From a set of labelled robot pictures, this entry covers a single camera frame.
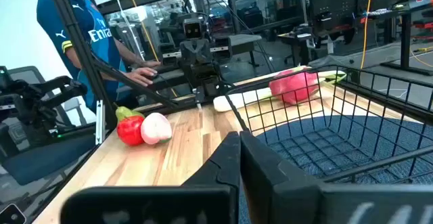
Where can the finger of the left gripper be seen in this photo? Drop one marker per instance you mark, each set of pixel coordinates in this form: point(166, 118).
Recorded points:
point(169, 56)
point(222, 49)

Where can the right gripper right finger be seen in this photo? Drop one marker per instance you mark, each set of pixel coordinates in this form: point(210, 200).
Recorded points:
point(304, 203)

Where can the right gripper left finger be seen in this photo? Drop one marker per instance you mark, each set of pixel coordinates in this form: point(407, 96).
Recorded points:
point(203, 203)

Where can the white green leek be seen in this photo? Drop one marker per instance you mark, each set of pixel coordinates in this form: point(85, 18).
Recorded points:
point(233, 101)

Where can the pink white peach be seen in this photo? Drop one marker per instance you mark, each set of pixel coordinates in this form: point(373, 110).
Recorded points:
point(155, 127)

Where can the pink dragon fruit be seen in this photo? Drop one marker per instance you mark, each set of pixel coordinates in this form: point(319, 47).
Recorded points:
point(291, 87)

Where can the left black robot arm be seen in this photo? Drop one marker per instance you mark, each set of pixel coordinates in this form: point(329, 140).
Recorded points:
point(203, 78)

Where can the black background robot arm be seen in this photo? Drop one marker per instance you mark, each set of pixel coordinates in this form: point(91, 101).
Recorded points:
point(30, 99)

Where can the person's hand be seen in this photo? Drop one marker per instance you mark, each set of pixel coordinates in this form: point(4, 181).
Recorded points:
point(150, 63)
point(143, 76)

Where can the black side desk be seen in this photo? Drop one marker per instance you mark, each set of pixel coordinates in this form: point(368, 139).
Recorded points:
point(297, 38)

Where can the person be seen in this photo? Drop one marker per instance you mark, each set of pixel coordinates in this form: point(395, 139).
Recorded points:
point(94, 34)

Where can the red apple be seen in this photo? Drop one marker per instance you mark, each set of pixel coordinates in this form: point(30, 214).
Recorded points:
point(130, 132)

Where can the black equipment rack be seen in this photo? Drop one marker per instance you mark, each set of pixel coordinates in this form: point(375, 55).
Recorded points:
point(333, 11)

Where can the grey office chair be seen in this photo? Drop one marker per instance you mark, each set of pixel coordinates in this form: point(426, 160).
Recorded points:
point(25, 75)

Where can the black standing desk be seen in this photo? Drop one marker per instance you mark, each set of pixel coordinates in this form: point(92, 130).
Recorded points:
point(405, 41)

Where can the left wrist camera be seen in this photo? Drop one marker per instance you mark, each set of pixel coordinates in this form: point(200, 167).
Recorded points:
point(192, 28)

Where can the silver aluminium bracket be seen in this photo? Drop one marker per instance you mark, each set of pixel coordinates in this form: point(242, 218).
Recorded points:
point(99, 122)

